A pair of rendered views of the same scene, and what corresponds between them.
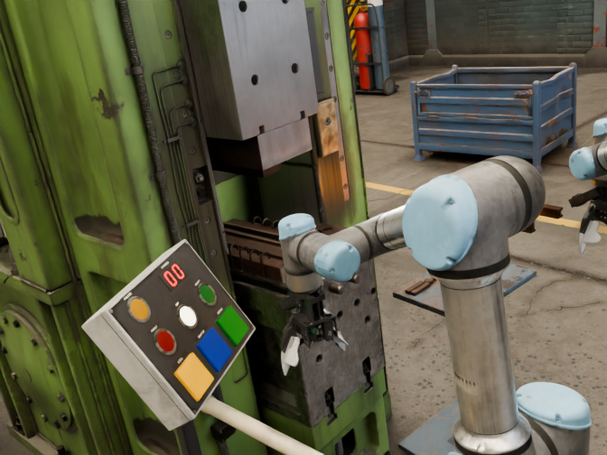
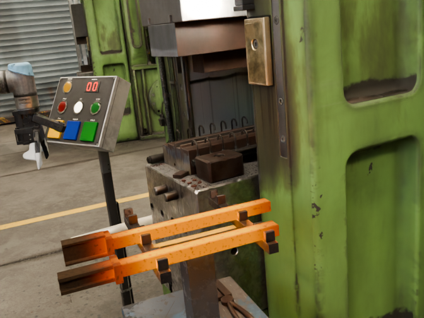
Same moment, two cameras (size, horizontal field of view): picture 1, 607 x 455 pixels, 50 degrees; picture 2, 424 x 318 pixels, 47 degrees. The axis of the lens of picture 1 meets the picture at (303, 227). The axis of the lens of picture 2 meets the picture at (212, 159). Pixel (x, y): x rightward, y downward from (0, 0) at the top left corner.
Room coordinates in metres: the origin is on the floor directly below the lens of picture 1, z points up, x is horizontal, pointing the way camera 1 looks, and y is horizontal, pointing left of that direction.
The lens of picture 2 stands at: (2.27, -1.41, 1.35)
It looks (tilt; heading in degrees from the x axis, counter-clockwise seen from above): 15 degrees down; 107
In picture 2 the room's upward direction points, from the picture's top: 6 degrees counter-clockwise
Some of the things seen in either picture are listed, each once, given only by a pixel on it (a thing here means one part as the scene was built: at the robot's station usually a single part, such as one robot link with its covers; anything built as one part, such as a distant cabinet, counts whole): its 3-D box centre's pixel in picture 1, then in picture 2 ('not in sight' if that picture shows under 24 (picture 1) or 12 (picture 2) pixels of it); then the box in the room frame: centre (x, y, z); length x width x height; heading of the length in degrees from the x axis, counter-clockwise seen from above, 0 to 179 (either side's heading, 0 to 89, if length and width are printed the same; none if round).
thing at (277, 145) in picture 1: (235, 138); (221, 34); (1.88, 0.16, 1.32); 0.42 x 0.20 x 0.10; 45
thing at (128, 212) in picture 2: not in sight; (175, 206); (1.88, -0.42, 0.96); 0.23 x 0.06 x 0.02; 37
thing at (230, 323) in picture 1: (231, 326); (89, 132); (1.33, 0.20, 1.01); 0.07 x 0.05 x 0.07; 160
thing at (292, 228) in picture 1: (300, 244); (21, 79); (1.22, 0.01, 1.23); 0.09 x 0.08 x 0.11; 32
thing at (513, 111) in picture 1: (491, 113); not in sight; (5.55, -1.78, 0.36); 1.20 x 0.80 x 0.72; 44
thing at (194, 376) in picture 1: (193, 376); (56, 129); (1.14, 0.27, 1.01); 0.07 x 0.05 x 0.07; 160
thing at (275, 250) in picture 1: (256, 249); (231, 142); (1.88, 0.16, 0.96); 0.42 x 0.20 x 0.09; 45
